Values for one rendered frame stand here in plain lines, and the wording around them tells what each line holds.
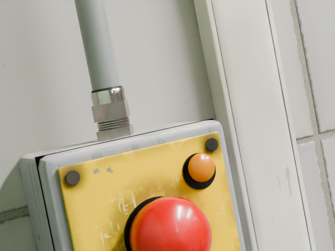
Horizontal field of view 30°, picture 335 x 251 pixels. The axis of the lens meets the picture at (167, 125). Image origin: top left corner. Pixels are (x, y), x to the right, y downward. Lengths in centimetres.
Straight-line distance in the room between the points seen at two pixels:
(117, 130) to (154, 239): 7
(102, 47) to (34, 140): 7
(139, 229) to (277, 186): 15
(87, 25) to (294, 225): 19
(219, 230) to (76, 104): 12
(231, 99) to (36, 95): 12
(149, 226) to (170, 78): 14
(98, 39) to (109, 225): 10
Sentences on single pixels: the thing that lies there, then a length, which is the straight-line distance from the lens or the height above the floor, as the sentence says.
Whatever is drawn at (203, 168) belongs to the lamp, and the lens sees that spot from 32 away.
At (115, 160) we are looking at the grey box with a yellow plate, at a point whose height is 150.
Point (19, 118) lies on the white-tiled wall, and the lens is 37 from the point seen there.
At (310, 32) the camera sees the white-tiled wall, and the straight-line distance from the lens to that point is 46.
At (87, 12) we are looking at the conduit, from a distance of 34.
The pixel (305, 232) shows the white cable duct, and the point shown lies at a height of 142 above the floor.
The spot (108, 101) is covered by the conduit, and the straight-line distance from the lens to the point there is 34.
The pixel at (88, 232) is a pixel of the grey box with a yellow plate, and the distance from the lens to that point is 31.
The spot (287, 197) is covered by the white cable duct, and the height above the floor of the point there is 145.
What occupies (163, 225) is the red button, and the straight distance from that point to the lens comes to 29.
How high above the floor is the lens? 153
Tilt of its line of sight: 3 degrees down
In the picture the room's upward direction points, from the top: 11 degrees counter-clockwise
